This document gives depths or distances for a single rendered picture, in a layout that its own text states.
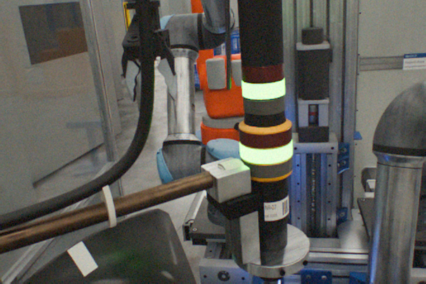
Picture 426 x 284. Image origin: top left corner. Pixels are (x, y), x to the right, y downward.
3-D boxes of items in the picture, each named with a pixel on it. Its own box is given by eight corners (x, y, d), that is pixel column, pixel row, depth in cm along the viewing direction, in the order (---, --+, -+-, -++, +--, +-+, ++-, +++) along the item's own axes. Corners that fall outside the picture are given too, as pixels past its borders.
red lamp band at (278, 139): (258, 153, 30) (257, 138, 30) (229, 137, 34) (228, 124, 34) (303, 140, 32) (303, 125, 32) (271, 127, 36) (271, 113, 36)
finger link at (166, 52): (182, 71, 85) (162, 33, 83) (180, 72, 84) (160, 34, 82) (163, 80, 86) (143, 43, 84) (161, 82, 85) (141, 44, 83)
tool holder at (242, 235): (239, 300, 31) (231, 188, 28) (200, 253, 37) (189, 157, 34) (326, 259, 35) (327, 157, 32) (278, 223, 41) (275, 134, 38)
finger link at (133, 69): (140, 96, 93) (149, 58, 90) (132, 103, 87) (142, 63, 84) (128, 92, 93) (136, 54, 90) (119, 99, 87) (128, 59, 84)
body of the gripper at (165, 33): (172, 54, 91) (166, -1, 87) (163, 61, 82) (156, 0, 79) (140, 57, 92) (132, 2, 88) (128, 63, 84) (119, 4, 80)
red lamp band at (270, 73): (257, 85, 29) (256, 68, 29) (234, 78, 32) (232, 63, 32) (293, 77, 31) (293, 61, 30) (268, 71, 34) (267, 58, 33)
